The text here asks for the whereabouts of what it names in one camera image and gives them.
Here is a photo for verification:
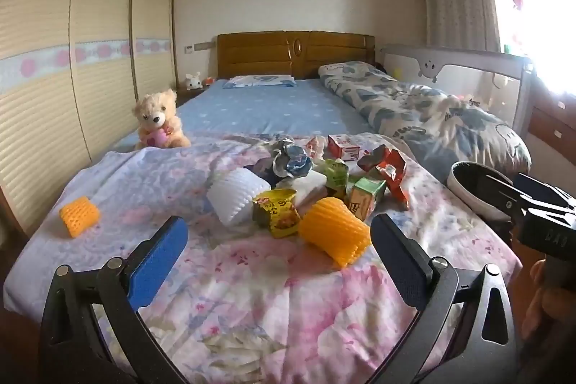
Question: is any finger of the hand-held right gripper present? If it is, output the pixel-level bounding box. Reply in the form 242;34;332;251
513;172;576;211
465;173;529;217

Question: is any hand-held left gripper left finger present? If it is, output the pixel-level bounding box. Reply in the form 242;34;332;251
38;215;190;384

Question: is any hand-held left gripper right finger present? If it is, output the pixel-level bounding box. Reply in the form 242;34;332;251
369;213;516;384

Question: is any white round waste bin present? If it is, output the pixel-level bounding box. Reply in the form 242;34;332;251
447;161;518;227

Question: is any large orange foam net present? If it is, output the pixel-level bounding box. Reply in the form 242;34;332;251
298;197;372;268

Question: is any blue plastic bag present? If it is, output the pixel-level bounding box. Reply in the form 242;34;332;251
254;139;313;182

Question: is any person's right hand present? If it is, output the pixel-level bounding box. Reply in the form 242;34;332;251
521;259;576;342

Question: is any brown white dresser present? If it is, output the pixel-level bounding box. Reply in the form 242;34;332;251
526;87;576;173

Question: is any green brown drink carton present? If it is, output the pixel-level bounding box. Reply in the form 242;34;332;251
347;177;388;219

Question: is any small orange foam net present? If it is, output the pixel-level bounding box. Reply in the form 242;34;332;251
59;196;101;239

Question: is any red snack wrapper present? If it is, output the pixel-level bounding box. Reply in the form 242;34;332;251
357;144;410;209

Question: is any white foam net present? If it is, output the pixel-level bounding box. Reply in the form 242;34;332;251
207;167;271;226

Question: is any pink floral blanket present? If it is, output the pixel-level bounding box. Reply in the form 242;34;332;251
4;132;523;384

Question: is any white tissue pack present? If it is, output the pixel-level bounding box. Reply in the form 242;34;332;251
292;172;329;209

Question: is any red white carton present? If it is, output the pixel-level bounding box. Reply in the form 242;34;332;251
327;135;361;162

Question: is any yellow snack packet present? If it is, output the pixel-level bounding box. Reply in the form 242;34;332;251
252;189;301;239

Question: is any blue leaf print quilt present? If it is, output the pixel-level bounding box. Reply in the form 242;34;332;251
318;61;532;182

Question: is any beige teddy bear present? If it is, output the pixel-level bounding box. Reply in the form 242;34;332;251
132;88;191;150

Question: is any bright window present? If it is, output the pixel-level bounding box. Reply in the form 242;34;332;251
490;0;576;97

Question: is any dark wooden nightstand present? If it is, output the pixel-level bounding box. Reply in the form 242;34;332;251
175;85;212;108

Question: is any light blue bedsheet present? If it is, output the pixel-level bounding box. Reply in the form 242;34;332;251
110;78;383;151

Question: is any blue white pillow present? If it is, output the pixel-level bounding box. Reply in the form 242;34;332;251
224;74;298;89

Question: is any wooden headboard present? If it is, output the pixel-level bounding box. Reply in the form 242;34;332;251
217;31;376;80

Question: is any grey bed guard rail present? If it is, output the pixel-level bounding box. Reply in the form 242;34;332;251
380;43;536;133

